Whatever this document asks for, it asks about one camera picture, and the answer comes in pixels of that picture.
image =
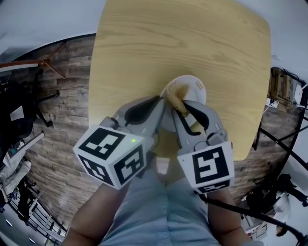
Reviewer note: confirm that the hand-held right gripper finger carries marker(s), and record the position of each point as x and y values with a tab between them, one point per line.
181	134
213	117

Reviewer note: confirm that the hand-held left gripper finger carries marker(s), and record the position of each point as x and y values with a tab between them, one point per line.
124	109
155	122

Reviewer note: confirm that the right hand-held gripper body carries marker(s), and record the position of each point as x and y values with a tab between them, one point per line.
209	165

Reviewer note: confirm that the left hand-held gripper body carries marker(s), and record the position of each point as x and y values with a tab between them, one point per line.
108	153

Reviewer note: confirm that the white round plate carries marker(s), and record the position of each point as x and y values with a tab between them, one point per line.
197	93

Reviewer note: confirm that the person's left forearm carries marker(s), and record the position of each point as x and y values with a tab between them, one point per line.
96	211

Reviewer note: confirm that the person's right forearm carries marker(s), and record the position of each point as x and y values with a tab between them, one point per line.
223	216

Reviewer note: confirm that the white power strip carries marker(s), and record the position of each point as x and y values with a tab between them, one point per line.
273	104

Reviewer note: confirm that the person's light blue shirt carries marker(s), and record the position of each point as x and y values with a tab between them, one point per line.
156	211

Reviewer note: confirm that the wooden crate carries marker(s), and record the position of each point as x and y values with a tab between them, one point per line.
280	84

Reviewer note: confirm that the white desk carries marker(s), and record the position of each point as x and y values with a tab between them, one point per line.
29	144

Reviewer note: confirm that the white router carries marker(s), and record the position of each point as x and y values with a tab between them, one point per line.
298	93

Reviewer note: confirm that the black office chair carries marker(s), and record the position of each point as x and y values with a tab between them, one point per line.
16	120

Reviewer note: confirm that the black metal rack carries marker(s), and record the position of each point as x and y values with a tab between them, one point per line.
31	216

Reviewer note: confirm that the red-brown coat rack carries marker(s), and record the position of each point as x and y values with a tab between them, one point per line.
19	63

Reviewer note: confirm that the black metal frame stand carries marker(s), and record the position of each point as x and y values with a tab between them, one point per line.
292	137

